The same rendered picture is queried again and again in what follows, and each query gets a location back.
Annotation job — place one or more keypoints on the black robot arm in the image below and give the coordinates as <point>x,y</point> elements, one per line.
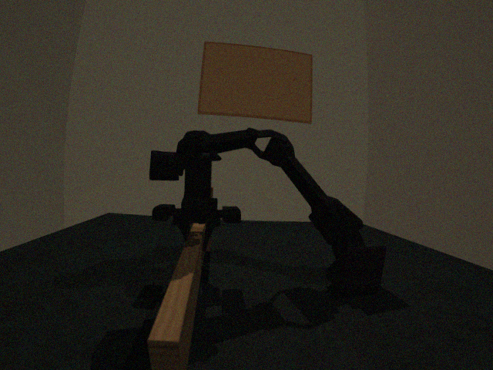
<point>196,151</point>

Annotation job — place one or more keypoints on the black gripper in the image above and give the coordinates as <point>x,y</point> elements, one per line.
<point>230,215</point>

